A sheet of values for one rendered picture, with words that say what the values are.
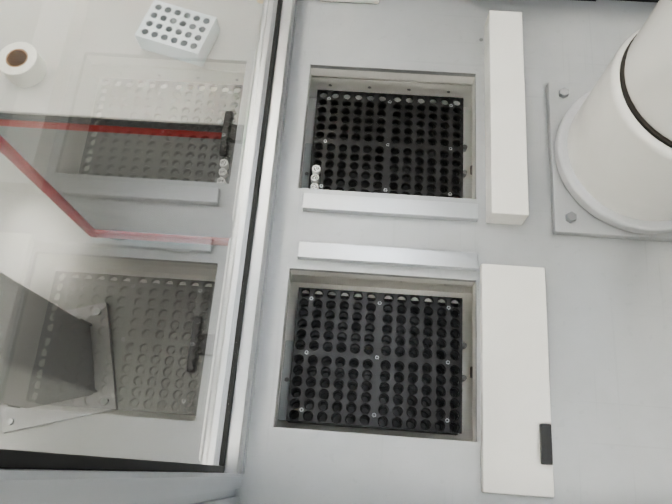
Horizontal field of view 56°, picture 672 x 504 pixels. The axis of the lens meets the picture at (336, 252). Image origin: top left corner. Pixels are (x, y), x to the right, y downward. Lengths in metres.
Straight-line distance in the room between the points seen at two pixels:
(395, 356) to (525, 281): 0.19
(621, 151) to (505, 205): 0.15
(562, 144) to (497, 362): 0.31
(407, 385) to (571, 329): 0.22
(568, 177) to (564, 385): 0.27
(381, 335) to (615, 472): 0.32
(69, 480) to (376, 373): 0.58
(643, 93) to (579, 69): 0.28
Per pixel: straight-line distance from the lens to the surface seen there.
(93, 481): 0.33
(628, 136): 0.77
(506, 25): 0.98
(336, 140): 0.94
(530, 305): 0.82
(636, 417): 0.85
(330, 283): 0.92
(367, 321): 0.84
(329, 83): 1.02
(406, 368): 0.83
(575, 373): 0.83
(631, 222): 0.89
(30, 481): 0.27
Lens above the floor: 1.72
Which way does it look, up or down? 70 degrees down
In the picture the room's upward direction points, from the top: 1 degrees counter-clockwise
